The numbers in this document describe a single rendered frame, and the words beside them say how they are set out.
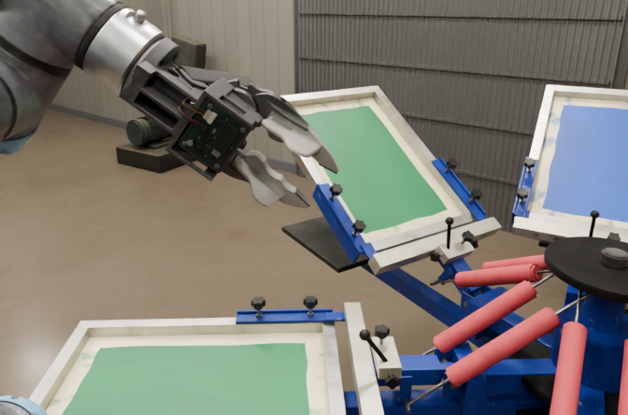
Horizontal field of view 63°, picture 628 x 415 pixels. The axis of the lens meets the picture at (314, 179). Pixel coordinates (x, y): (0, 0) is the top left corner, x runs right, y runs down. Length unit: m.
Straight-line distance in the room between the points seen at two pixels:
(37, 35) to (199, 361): 1.20
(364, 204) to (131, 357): 0.92
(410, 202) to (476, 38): 2.79
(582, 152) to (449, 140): 2.53
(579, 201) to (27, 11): 2.01
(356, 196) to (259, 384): 0.77
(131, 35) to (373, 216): 1.46
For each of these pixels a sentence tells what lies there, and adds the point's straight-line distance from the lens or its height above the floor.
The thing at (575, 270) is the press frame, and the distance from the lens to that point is 1.39.
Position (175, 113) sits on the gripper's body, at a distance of 0.48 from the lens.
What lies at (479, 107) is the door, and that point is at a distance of 4.65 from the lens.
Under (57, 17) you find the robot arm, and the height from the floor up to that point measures 1.91.
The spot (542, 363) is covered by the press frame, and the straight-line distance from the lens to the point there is 1.56.
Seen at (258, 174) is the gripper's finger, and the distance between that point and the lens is 0.54.
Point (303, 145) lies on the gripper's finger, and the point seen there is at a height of 1.79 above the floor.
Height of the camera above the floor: 1.93
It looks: 19 degrees down
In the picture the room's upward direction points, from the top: straight up
